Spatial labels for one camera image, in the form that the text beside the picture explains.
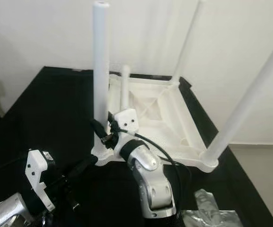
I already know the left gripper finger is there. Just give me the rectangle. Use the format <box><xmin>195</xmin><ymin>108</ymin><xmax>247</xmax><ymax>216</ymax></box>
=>
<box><xmin>72</xmin><ymin>155</ymin><xmax>100</xmax><ymax>183</ymax></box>
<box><xmin>61</xmin><ymin>158</ymin><xmax>92</xmax><ymax>180</ymax></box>

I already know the white plastic table top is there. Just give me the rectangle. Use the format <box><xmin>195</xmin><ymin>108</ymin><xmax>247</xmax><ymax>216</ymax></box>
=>
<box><xmin>91</xmin><ymin>72</ymin><xmax>220</xmax><ymax>172</ymax></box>

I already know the black tablecloth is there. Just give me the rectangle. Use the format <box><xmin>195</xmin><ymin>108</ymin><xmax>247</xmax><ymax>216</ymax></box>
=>
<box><xmin>0</xmin><ymin>66</ymin><xmax>273</xmax><ymax>227</ymax></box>

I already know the crumpled silver plastic sheet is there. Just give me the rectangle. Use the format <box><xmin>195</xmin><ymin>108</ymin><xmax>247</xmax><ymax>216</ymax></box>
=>
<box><xmin>183</xmin><ymin>189</ymin><xmax>243</xmax><ymax>227</ymax></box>

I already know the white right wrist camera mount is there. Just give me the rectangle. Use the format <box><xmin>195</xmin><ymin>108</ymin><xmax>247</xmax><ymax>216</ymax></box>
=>
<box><xmin>115</xmin><ymin>109</ymin><xmax>139</xmax><ymax>152</ymax></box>

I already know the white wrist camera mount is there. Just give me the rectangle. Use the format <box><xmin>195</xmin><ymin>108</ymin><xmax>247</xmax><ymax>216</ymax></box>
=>
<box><xmin>26</xmin><ymin>150</ymin><xmax>56</xmax><ymax>212</ymax></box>
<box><xmin>115</xmin><ymin>109</ymin><xmax>139</xmax><ymax>152</ymax></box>

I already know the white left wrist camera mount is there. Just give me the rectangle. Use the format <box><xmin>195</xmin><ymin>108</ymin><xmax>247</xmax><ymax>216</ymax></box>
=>
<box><xmin>26</xmin><ymin>150</ymin><xmax>56</xmax><ymax>212</ymax></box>

